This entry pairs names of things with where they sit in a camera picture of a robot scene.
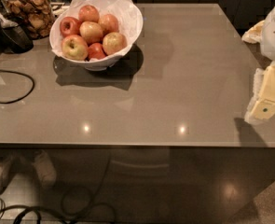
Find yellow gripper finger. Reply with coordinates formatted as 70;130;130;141
241;21;264;44
244;62;275;125

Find white bowl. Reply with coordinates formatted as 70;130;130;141
48;0;144;72

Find white paper bowl liner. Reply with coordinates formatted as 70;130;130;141
49;0;144;63

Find right rear red apple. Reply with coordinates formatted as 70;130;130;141
98;14;119;35

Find small front red apple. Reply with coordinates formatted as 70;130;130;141
88;43;106;60

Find centre pale red apple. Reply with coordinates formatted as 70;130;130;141
79;21;103;45

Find top red-yellow apple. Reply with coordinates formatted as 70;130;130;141
78;5;100;22

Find front left yellow-red apple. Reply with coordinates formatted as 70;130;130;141
62;35;89;61

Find dark red apple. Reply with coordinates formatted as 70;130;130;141
60;17;81;37

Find glass jar of chips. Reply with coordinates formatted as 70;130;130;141
1;0;54;39

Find white shoe right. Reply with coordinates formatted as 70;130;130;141
33;150;57;189

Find black round appliance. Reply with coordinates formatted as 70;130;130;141
0;12;34;53

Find black floor cables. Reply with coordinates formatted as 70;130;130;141
0;154;117;224

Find black cable on table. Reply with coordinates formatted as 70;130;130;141
0;68;35;105

